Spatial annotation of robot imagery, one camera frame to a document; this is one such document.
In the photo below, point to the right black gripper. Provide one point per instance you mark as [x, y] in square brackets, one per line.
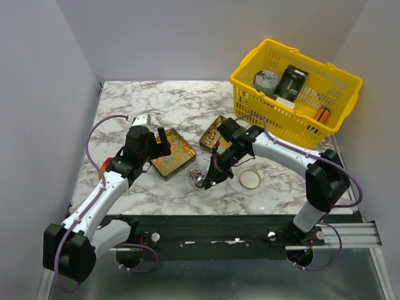
[216, 165]

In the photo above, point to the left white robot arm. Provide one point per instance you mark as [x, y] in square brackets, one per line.
[72, 248]

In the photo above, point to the white box in basket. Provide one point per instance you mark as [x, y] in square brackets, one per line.
[287, 103]

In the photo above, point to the black product box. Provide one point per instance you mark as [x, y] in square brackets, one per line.
[291, 83]

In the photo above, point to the aluminium frame rail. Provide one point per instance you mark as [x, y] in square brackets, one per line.
[353, 236]

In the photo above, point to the gold jar lid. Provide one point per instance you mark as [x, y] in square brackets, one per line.
[250, 179]

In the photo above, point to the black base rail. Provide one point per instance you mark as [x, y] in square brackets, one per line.
[208, 237]

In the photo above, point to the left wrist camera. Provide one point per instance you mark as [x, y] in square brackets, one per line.
[141, 120]

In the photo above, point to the silver metal scoop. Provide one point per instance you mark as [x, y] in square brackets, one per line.
[198, 181]

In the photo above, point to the orange cylinder bottle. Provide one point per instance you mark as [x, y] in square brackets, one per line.
[322, 115]

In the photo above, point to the grey tape roll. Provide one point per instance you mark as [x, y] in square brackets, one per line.
[265, 82]

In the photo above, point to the clear glass jar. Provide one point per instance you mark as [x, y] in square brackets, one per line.
[196, 169]

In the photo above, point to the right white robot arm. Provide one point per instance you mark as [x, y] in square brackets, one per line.
[323, 172]

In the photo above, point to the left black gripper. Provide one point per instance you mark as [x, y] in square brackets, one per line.
[158, 152]

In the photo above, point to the hinged candy tin box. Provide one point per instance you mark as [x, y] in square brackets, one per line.
[183, 153]

